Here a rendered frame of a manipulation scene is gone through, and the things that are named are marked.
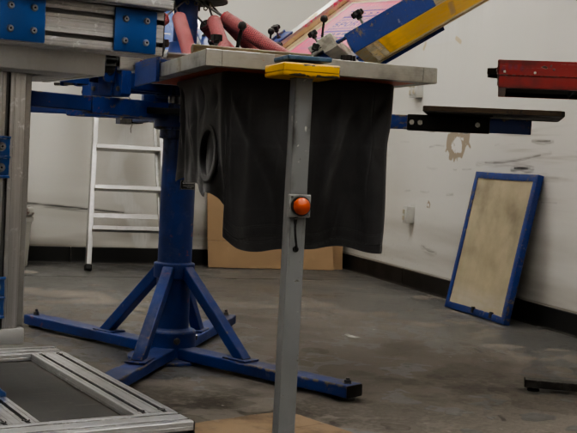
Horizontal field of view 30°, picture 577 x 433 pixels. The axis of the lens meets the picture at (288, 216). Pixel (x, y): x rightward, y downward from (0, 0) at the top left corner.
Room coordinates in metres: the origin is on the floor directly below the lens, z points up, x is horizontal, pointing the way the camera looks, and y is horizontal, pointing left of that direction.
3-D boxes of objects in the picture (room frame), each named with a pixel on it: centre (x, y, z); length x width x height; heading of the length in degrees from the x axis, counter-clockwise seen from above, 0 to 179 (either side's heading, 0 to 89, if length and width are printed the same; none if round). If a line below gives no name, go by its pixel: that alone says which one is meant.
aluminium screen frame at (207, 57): (2.92, 0.06, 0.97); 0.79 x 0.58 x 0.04; 19
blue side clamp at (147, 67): (3.06, 0.40, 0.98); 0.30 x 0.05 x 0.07; 19
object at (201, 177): (2.81, 0.21, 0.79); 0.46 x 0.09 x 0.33; 19
